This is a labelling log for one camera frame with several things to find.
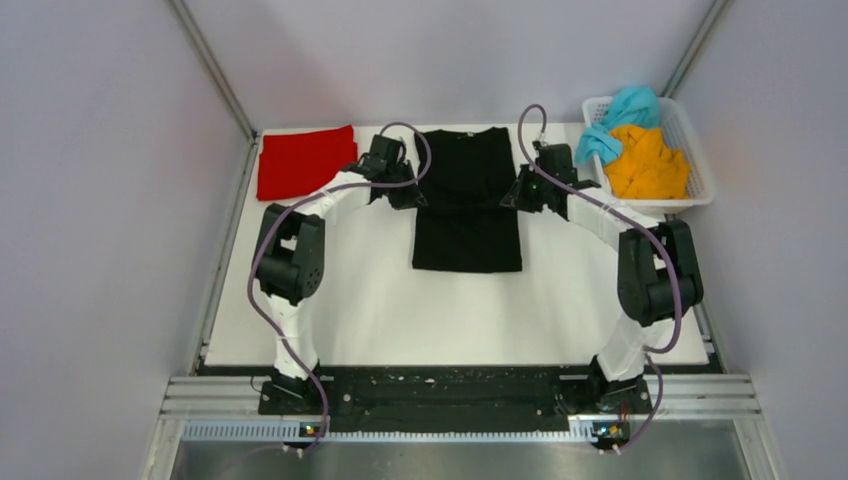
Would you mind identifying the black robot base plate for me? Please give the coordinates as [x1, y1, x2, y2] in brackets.
[258, 365, 652, 434]

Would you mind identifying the white plastic laundry basket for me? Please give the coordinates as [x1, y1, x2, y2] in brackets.
[582, 96, 716, 216]

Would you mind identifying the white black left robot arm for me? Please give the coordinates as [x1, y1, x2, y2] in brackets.
[247, 132, 433, 414]

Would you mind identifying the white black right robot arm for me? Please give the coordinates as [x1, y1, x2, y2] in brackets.
[501, 141, 704, 412]

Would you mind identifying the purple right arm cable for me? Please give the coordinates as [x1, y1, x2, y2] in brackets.
[516, 103, 684, 455]

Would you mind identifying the aluminium frame rail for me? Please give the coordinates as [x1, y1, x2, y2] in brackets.
[144, 366, 782, 479]

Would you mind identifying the orange t shirt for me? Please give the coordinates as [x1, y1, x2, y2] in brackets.
[604, 125, 691, 200]

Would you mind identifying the light blue t shirt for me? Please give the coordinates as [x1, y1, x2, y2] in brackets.
[574, 87, 661, 165]

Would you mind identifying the black t shirt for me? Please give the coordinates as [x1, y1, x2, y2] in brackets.
[411, 127, 523, 273]

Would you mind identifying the red folded t shirt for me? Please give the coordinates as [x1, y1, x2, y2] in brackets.
[256, 125, 358, 201]

